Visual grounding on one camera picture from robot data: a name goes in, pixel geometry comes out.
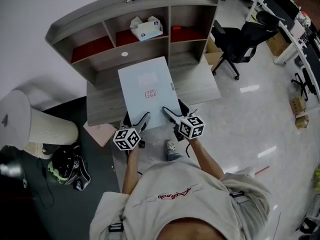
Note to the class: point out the black armless office chair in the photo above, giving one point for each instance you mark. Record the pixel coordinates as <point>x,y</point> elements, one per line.
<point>306,81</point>

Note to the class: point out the long white office desk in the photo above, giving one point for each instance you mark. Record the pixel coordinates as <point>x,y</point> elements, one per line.
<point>285,55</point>

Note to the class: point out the person's jeans leg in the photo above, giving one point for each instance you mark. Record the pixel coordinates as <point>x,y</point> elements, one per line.
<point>175,156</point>

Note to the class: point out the small grey triangular object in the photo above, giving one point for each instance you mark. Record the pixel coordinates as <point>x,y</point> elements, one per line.
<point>5,121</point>

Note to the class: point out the cream ornate stand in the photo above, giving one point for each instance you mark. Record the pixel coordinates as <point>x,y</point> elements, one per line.
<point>37,150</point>

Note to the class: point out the light blue file box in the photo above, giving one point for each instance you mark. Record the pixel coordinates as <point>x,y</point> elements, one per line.
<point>147,96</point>

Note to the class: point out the person's beige t-shirt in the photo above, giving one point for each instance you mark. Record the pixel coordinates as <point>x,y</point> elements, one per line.
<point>175,189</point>

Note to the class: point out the red felt shelf liner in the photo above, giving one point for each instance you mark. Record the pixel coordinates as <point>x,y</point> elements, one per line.
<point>187,35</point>
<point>122,37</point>
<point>90,50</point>

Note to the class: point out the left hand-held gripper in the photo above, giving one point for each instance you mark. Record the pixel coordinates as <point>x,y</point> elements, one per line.
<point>126,139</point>

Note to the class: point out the red floor tape strip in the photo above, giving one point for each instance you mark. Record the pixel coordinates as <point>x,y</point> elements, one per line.
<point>262,170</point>

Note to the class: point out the small cardboard box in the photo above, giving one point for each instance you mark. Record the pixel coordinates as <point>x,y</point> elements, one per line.
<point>298,105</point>
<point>302,122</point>

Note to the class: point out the black and green helmet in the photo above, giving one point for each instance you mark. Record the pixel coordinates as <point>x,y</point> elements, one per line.
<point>63,166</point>

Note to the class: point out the person's white shoe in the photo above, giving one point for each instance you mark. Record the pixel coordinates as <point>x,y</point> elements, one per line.
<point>170,145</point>

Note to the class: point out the person's left forearm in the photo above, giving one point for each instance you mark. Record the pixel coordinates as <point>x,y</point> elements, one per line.
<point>131,169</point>

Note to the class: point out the large brown cardboard box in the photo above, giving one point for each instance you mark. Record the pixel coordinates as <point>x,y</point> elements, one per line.
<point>277,44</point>

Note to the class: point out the open cardboard box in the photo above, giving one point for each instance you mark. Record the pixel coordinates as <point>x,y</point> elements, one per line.
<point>212,56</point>

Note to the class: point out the pink flat board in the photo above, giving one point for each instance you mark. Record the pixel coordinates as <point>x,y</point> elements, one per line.
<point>102,134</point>

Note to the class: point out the person's head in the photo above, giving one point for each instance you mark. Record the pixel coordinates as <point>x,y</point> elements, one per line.
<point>190,231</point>

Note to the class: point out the black computer monitor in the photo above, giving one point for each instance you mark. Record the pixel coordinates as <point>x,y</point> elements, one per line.
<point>285,4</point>

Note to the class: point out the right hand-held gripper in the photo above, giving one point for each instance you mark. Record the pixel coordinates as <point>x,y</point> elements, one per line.
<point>191,127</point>

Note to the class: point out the small orange object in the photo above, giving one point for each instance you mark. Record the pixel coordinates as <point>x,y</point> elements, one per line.
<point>176,28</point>

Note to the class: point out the person's right forearm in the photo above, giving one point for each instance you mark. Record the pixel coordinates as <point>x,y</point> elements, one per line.
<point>205,159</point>

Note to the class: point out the black mesh office chair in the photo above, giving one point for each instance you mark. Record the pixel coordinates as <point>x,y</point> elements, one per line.
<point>240,41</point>

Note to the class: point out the grey wooden table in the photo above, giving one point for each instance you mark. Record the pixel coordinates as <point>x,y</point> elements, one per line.
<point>105,104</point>

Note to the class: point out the white tissue box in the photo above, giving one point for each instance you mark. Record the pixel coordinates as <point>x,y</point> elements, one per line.
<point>147,30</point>

